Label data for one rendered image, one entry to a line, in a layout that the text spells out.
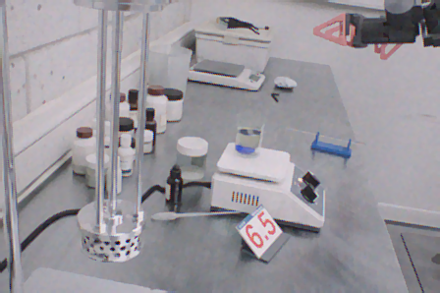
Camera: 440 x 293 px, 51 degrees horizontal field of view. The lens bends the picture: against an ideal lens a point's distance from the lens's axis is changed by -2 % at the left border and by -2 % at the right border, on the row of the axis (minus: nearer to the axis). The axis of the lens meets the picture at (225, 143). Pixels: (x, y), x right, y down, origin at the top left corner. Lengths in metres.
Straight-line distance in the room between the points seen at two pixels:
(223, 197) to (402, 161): 1.73
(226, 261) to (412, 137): 1.81
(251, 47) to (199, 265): 1.27
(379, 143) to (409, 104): 0.23
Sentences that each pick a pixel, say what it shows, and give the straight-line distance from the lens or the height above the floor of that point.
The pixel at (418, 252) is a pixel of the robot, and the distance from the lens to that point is 1.65.
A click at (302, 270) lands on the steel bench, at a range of 0.73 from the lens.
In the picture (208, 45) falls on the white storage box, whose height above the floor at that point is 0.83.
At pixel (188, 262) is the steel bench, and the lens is 0.71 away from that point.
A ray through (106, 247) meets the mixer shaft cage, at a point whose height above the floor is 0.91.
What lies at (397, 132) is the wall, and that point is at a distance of 2.41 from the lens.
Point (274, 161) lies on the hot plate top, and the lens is 0.85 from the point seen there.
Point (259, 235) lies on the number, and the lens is 0.76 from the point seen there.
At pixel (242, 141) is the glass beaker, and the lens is 0.83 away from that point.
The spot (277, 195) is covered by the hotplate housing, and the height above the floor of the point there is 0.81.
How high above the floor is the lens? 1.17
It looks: 22 degrees down
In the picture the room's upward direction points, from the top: 7 degrees clockwise
